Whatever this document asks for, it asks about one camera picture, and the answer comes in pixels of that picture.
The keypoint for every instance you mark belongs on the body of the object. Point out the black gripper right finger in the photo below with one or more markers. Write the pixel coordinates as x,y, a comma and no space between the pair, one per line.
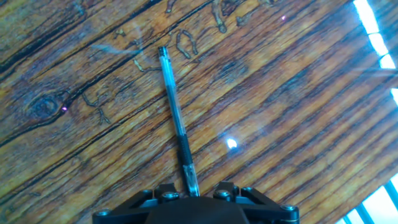
267,211

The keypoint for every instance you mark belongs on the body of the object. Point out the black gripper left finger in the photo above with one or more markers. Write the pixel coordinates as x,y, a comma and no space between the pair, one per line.
127,210

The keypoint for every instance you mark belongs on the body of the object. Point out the clear black gel pen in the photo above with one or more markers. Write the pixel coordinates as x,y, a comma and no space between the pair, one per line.
175,112

